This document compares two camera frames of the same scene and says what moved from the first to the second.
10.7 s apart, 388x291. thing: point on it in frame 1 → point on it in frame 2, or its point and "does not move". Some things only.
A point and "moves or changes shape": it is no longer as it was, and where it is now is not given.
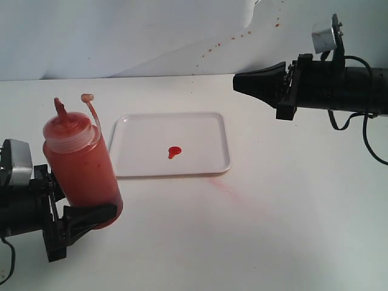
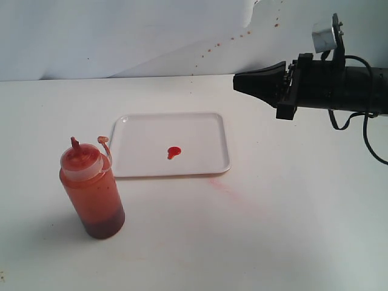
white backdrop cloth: x=45 y=39 does not move
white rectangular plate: x=170 y=143 does not move
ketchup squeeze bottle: x=76 y=154 moves or changes shape
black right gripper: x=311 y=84 does not move
